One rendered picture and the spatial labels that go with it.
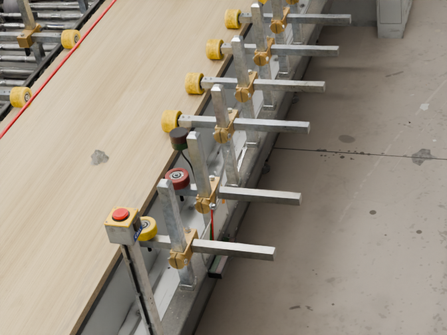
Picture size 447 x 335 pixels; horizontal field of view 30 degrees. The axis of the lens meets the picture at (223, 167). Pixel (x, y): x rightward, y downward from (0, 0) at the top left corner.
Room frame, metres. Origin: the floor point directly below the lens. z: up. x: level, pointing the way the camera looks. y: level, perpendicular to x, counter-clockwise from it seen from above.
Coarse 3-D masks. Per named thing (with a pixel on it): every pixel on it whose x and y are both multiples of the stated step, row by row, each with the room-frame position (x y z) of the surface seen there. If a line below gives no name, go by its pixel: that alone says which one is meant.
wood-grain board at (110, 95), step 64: (128, 0) 3.61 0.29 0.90; (192, 0) 3.49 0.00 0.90; (256, 0) 3.37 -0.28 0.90; (64, 64) 3.11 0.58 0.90; (128, 64) 3.01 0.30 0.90; (192, 64) 2.91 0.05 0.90; (0, 128) 2.70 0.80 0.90; (64, 128) 2.62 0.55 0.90; (128, 128) 2.54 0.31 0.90; (0, 192) 2.30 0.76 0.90; (64, 192) 2.23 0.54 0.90; (128, 192) 2.17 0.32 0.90; (0, 256) 1.97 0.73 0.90; (64, 256) 1.91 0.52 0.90; (0, 320) 1.69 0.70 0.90; (64, 320) 1.64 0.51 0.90
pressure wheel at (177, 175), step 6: (174, 168) 2.24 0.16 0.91; (180, 168) 2.23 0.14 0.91; (168, 174) 2.21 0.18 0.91; (174, 174) 2.20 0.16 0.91; (180, 174) 2.21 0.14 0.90; (186, 174) 2.20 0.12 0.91; (174, 180) 2.18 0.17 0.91; (180, 180) 2.17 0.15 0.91; (186, 180) 2.18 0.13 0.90; (174, 186) 2.17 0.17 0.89; (180, 186) 2.16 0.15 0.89; (186, 186) 2.17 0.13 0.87; (180, 198) 2.20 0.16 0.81
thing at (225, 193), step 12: (180, 192) 2.18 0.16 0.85; (192, 192) 2.17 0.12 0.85; (228, 192) 2.12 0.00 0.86; (240, 192) 2.11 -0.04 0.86; (252, 192) 2.10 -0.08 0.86; (264, 192) 2.09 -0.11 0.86; (276, 192) 2.08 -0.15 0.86; (288, 192) 2.06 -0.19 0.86; (288, 204) 2.04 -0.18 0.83; (300, 204) 2.03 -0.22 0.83
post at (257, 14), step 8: (256, 8) 2.79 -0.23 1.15; (256, 16) 2.79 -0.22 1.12; (256, 24) 2.80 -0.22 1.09; (264, 24) 2.81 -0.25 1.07; (256, 32) 2.80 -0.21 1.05; (264, 32) 2.80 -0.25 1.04; (256, 40) 2.80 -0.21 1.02; (264, 40) 2.79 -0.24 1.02; (256, 48) 2.80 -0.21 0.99; (264, 48) 2.79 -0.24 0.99; (264, 72) 2.79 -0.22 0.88; (264, 96) 2.80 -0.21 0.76; (272, 96) 2.80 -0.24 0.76; (264, 104) 2.80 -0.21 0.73; (272, 104) 2.79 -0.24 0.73
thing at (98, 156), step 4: (96, 152) 2.41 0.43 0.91; (100, 152) 2.40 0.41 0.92; (104, 152) 2.41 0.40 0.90; (92, 156) 2.39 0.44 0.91; (96, 156) 2.40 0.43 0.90; (100, 156) 2.38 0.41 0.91; (104, 156) 2.37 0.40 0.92; (108, 156) 2.38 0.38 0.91; (92, 160) 2.37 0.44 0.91; (96, 160) 2.36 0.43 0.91; (100, 160) 2.37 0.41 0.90; (104, 160) 2.36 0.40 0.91; (92, 164) 2.36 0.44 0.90; (96, 164) 2.35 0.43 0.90
